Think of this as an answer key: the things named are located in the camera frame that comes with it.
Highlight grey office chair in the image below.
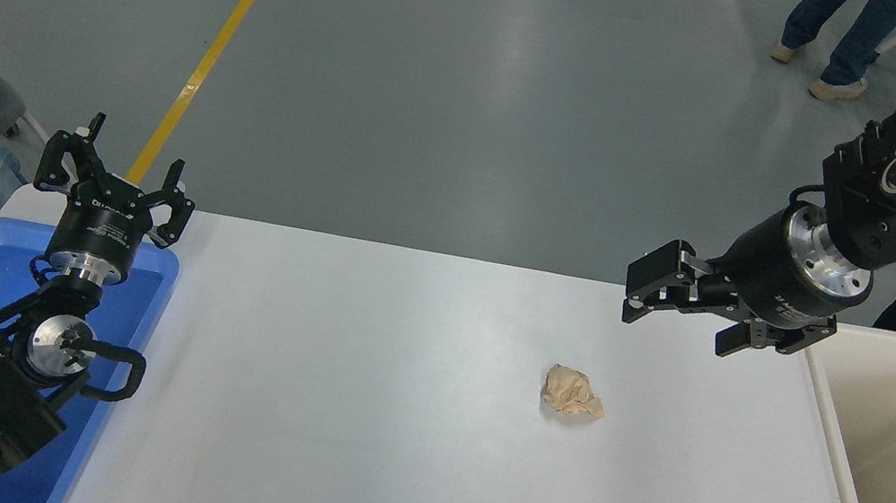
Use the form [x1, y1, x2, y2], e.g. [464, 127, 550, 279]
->
[0, 38, 66, 151]

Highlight tan paper ball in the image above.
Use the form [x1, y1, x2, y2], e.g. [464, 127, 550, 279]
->
[538, 361, 612, 422]

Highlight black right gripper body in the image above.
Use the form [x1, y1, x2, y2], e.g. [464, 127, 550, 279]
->
[702, 196, 862, 344]

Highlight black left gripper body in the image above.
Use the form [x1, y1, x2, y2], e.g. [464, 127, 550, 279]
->
[44, 164, 162, 280]

